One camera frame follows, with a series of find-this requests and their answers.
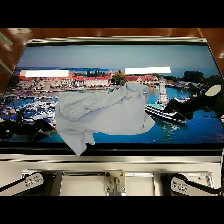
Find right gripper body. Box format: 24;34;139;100
163;97;195;122

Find silver frame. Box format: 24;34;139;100
0;152;224;197

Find light blue shirt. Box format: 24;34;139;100
54;81;157;158

